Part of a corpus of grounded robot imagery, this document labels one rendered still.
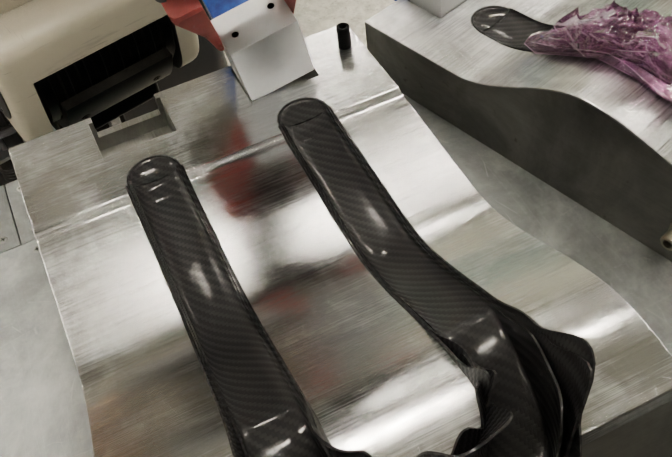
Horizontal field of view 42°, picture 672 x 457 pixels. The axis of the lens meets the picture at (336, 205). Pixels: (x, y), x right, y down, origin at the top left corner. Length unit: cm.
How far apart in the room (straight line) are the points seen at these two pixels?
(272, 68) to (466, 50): 17
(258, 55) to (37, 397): 27
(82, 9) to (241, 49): 37
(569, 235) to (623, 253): 4
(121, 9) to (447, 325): 58
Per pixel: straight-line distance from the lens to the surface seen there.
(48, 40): 91
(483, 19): 73
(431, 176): 56
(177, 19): 53
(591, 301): 44
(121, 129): 65
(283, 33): 58
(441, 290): 48
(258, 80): 60
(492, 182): 67
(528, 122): 64
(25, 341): 65
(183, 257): 54
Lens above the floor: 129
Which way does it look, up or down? 49 degrees down
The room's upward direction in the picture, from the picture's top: 9 degrees counter-clockwise
